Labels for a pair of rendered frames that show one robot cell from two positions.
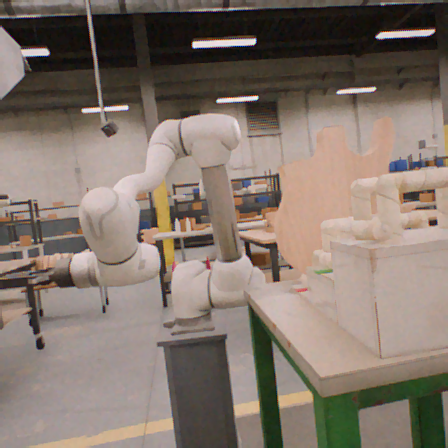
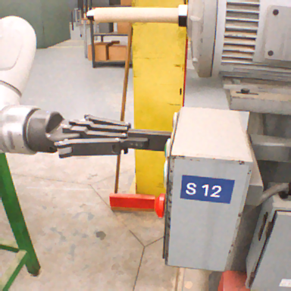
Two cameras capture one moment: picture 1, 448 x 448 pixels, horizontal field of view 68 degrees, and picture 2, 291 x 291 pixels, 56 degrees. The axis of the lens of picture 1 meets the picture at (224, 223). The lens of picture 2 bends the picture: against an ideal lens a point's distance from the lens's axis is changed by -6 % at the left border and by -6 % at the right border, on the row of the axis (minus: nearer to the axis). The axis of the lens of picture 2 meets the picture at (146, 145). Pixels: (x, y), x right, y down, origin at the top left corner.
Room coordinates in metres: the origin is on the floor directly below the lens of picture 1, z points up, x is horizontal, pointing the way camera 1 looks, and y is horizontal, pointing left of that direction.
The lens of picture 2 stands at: (1.20, 0.72, 1.28)
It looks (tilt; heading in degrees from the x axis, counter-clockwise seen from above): 28 degrees down; 198
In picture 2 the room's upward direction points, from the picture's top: straight up
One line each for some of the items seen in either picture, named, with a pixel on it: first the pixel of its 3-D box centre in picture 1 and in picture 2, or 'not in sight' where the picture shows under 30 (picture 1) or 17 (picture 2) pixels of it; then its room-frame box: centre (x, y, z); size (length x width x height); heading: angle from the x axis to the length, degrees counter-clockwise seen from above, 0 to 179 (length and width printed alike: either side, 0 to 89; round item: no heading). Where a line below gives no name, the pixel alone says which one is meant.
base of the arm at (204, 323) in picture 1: (189, 319); not in sight; (1.39, 0.20, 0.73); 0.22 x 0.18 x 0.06; 90
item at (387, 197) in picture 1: (388, 214); not in sight; (0.53, -0.26, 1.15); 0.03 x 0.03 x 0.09
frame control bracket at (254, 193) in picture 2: not in sight; (242, 162); (0.75, 0.75, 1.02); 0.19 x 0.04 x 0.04; 8
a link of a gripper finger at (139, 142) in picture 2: not in sight; (130, 145); (0.83, 0.57, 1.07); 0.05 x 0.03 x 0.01; 98
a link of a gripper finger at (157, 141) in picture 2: not in sight; (149, 141); (0.81, 0.59, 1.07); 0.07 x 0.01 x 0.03; 98
